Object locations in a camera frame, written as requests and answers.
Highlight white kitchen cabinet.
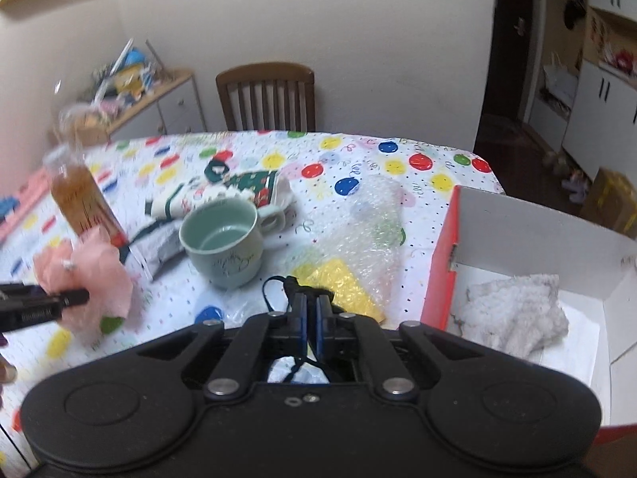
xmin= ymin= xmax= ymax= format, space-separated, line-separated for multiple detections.
xmin=561 ymin=59 xmax=637 ymax=181

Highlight amber liquid plastic bottle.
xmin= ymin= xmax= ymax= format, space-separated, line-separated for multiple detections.
xmin=43 ymin=146 xmax=129 ymax=251

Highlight yellow cardboard box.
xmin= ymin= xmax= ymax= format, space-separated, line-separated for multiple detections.
xmin=578 ymin=167 xmax=637 ymax=239

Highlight white green printed tote bag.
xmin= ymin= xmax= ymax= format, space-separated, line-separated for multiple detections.
xmin=144 ymin=158 xmax=295 ymax=221

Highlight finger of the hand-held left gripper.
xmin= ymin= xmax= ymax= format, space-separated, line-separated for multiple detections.
xmin=0 ymin=283 xmax=91 ymax=308

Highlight clear bag of bread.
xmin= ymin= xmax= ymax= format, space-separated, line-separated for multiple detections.
xmin=54 ymin=104 xmax=111 ymax=149

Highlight white paper bag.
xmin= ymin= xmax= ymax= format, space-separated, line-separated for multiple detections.
xmin=540 ymin=52 xmax=581 ymax=111

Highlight pale green mug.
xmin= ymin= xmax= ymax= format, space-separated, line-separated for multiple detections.
xmin=178 ymin=198 xmax=287 ymax=290

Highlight silver grey pouch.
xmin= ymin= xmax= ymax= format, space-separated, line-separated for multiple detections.
xmin=123 ymin=223 xmax=189 ymax=280

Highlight balloon print tablecloth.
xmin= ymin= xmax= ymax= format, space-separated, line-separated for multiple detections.
xmin=0 ymin=131 xmax=506 ymax=461

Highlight brown wooden chair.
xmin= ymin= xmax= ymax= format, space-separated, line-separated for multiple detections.
xmin=216 ymin=62 xmax=317 ymax=133

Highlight pile of colourful clutter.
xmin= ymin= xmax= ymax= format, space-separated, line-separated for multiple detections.
xmin=91 ymin=39 xmax=171 ymax=106

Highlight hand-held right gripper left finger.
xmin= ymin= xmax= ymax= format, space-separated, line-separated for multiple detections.
xmin=138 ymin=294 xmax=308 ymax=400

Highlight red and white cardboard box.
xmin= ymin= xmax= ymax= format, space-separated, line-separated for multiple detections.
xmin=420 ymin=185 xmax=637 ymax=441

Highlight yellow cloth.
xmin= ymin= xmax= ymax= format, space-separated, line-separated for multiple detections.
xmin=293 ymin=258 xmax=387 ymax=325

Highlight dark wooden door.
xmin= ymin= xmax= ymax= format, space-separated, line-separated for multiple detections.
xmin=490 ymin=0 xmax=547 ymax=127

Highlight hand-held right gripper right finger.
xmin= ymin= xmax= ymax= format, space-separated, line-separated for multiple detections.
xmin=317 ymin=294 xmax=487 ymax=400

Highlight black cord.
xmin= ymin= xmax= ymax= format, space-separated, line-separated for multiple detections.
xmin=262 ymin=275 xmax=300 ymax=320

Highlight clear bubble wrap sheet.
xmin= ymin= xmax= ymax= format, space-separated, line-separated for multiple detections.
xmin=297 ymin=176 xmax=407 ymax=310

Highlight pink tray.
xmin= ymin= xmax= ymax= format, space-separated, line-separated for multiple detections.
xmin=0 ymin=168 xmax=51 ymax=244

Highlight white fluffy towel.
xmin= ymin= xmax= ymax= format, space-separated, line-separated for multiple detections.
xmin=454 ymin=274 xmax=569 ymax=360

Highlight white cabinet with wooden top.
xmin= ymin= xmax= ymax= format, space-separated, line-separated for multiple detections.
xmin=106 ymin=69 xmax=208 ymax=144

